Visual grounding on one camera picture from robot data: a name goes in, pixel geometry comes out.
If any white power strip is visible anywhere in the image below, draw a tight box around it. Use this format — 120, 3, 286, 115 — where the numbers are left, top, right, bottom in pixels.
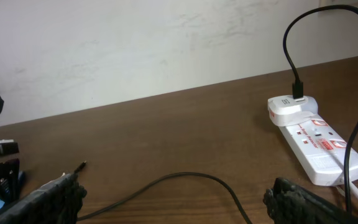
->
278, 114, 347, 186

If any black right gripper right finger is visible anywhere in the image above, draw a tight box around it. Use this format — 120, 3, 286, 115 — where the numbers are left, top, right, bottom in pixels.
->
263, 177, 358, 224

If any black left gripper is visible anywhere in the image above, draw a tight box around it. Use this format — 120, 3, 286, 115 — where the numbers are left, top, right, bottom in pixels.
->
0, 139, 20, 203

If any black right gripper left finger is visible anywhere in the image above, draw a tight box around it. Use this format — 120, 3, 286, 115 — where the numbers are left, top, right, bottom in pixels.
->
0, 174, 87, 224

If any white USB wall charger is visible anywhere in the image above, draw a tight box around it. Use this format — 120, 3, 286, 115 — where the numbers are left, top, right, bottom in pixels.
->
267, 95, 318, 127

